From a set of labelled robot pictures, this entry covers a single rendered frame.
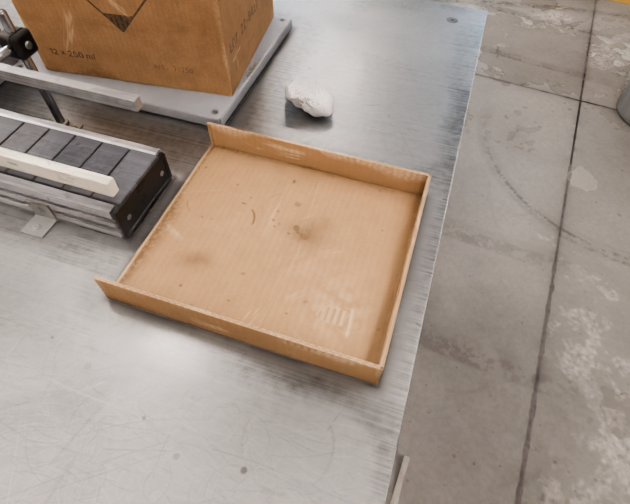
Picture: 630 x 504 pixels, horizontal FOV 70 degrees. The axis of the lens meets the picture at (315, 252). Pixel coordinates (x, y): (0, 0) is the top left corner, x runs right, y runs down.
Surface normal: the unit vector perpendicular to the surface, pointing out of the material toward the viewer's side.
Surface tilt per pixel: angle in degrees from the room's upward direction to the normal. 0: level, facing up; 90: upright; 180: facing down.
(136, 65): 90
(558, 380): 0
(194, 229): 0
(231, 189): 0
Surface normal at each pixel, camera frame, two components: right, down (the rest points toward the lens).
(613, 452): 0.02, -0.58
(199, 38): -0.21, 0.80
